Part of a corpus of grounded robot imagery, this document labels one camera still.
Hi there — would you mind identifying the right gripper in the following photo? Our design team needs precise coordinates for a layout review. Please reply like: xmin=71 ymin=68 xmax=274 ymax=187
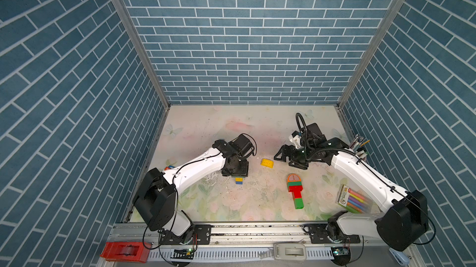
xmin=273 ymin=144 xmax=314 ymax=170

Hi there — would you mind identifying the orange round lego piece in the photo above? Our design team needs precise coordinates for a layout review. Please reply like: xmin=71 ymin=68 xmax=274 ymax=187
xmin=287 ymin=174 xmax=301 ymax=183

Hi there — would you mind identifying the long red lego brick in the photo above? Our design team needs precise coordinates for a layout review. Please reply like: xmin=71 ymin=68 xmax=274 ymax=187
xmin=288 ymin=185 xmax=303 ymax=192

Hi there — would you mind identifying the small red lego brick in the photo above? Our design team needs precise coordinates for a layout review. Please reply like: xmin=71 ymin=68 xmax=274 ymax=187
xmin=292 ymin=191 xmax=302 ymax=200

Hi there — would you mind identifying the small green lego brick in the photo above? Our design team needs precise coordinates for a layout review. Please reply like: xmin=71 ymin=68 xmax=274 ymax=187
xmin=294 ymin=198 xmax=304 ymax=209

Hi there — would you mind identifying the long green lego brick front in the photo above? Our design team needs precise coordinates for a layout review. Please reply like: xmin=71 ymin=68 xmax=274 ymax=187
xmin=287 ymin=181 xmax=302 ymax=187

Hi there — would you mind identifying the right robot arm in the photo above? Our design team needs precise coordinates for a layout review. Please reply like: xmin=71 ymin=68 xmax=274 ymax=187
xmin=274 ymin=113 xmax=436 ymax=251

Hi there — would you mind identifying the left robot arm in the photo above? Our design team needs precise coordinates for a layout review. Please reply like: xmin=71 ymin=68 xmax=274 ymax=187
xmin=133 ymin=133 xmax=257 ymax=237

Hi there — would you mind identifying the yellow rounded lego brick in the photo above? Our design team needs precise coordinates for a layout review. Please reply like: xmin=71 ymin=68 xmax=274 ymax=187
xmin=260 ymin=159 xmax=274 ymax=169

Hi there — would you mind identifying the pink pen cup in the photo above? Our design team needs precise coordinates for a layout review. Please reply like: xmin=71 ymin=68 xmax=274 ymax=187
xmin=349 ymin=134 xmax=371 ymax=159

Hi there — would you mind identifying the pack of coloured markers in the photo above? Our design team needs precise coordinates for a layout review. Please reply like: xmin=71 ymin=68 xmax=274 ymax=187
xmin=337 ymin=185 xmax=373 ymax=214

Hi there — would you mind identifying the red tape dispenser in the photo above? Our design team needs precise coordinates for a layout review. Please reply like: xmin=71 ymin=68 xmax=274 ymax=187
xmin=100 ymin=242 xmax=150 ymax=263

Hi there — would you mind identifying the light blue stapler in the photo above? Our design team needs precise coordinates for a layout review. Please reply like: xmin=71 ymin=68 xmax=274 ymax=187
xmin=389 ymin=248 xmax=410 ymax=267

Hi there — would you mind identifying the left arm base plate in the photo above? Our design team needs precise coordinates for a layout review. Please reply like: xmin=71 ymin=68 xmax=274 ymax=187
xmin=161 ymin=224 xmax=212 ymax=245

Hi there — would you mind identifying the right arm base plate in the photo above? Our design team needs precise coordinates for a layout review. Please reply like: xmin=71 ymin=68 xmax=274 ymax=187
xmin=301 ymin=222 xmax=361 ymax=244

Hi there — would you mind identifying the white slotted cable duct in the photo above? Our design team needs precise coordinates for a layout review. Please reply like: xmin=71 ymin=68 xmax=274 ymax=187
xmin=147 ymin=247 xmax=334 ymax=263

